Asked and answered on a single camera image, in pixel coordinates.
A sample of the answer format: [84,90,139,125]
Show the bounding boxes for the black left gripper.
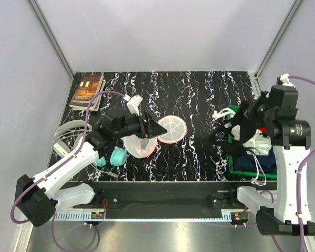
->
[114,110,167,140]

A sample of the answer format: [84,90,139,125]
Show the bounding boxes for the teal cat-ear headphones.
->
[93,147,128,167]

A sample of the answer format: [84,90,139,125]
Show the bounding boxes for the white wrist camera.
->
[124,94,143,116]
[276,73,296,88]

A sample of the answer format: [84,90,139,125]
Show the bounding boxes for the green plastic bin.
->
[226,105,277,180]

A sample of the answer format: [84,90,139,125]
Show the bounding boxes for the grey usb cable plug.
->
[107,172,118,177]

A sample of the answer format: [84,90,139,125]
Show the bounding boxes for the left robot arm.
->
[10,111,167,227]

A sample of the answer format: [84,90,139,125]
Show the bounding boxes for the white headphones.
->
[52,120,85,158]

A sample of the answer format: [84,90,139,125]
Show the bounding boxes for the white pink mesh laundry bag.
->
[122,115,187,159]

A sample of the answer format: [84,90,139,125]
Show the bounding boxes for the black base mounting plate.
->
[97,182,246,220]

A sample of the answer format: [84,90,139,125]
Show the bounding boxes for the blue garment in bin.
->
[233,150,277,175]

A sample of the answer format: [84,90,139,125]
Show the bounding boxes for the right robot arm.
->
[228,85,315,236]

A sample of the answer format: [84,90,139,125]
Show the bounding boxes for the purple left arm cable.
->
[9,90,129,251]

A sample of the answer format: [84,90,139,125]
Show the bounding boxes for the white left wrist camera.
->
[124,94,143,116]

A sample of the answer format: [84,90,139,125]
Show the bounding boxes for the paperback book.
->
[69,73,106,111]

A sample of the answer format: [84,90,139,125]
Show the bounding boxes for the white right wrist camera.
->
[276,73,296,88]

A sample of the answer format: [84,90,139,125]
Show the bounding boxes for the red garment in bin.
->
[258,127,267,133]

